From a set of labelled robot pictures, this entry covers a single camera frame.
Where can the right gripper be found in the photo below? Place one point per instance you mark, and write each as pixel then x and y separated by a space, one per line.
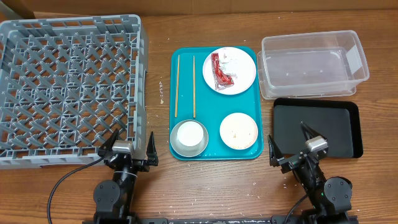
pixel 298 159

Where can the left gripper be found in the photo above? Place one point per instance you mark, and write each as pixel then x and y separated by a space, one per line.
pixel 153 158

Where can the grey metal bowl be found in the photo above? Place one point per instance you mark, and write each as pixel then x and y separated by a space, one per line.
pixel 186 151

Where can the wooden chopstick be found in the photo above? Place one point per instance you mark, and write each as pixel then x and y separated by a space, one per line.
pixel 177 86
pixel 194 87

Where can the red snack wrapper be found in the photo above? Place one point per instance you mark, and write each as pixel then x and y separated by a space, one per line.
pixel 221 79

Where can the white tissue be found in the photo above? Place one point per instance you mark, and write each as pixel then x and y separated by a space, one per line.
pixel 228 64

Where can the white paper cup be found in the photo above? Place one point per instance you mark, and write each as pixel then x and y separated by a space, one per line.
pixel 190 133

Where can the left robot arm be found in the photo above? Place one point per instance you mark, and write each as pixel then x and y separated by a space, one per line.
pixel 113 197

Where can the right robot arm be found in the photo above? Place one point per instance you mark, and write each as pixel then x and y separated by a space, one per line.
pixel 325 200

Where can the clear plastic waste bin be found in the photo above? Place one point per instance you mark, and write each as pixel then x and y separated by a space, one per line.
pixel 311 65

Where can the grey plastic dishwasher rack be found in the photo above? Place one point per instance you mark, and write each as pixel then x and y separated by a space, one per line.
pixel 67 84

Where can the black plastic tray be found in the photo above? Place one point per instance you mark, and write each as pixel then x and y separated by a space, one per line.
pixel 338 121

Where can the teal plastic serving tray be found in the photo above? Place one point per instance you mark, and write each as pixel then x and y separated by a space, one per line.
pixel 211 107

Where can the large white round plate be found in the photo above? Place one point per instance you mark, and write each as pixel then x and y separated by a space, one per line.
pixel 245 76

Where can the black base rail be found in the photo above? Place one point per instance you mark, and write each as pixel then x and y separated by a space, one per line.
pixel 217 220

